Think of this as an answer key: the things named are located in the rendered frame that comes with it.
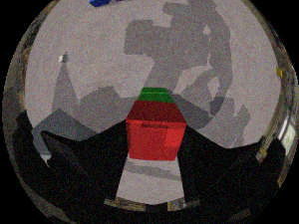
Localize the green block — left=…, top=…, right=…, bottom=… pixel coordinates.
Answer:
left=138, top=93, right=173, bottom=103
left=141, top=88, right=168, bottom=95

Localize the yellow cube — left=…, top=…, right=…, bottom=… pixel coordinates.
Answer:
left=276, top=68, right=282, bottom=77

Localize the red block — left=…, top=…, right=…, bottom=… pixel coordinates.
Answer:
left=126, top=100, right=186, bottom=161

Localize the blue block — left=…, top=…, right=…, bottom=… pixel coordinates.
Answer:
left=89, top=0, right=110, bottom=8

